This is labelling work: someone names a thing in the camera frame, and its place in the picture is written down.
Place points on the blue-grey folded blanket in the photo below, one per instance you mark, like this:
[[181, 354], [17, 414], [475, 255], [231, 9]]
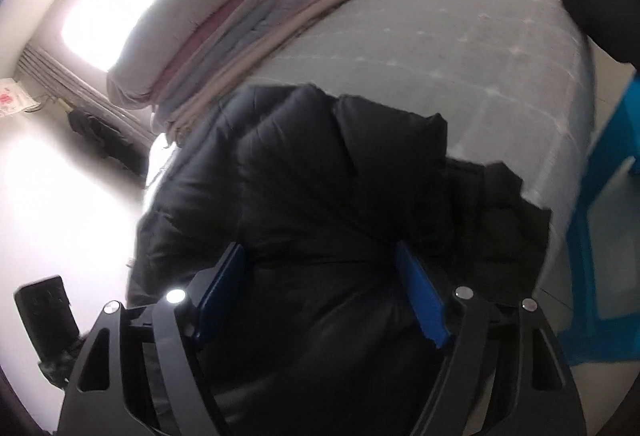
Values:
[[260, 23]]

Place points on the bed with grey quilted cover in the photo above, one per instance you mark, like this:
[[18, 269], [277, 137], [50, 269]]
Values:
[[450, 55]]

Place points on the black puffer jacket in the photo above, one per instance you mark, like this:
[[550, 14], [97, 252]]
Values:
[[310, 196]]

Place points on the stack of folded blankets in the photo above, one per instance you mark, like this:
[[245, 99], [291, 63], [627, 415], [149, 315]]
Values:
[[280, 43]]

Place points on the dark hanging clothes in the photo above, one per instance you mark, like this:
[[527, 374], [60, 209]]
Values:
[[107, 140]]

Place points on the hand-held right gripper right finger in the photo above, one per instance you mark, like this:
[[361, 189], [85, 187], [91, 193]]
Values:
[[422, 301]]

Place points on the bright window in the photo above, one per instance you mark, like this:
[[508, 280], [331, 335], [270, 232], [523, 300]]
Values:
[[125, 0]]

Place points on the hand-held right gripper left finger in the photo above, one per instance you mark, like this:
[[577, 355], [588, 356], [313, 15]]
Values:
[[222, 296]]

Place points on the blue plastic stool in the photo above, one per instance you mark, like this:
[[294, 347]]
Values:
[[595, 241]]

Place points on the dark cloth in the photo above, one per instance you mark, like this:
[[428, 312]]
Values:
[[600, 15]]

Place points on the pink folded blanket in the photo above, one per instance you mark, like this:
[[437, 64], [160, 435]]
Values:
[[210, 33]]

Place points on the white printed plastic bag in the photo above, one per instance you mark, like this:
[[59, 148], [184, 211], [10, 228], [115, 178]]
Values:
[[11, 98]]

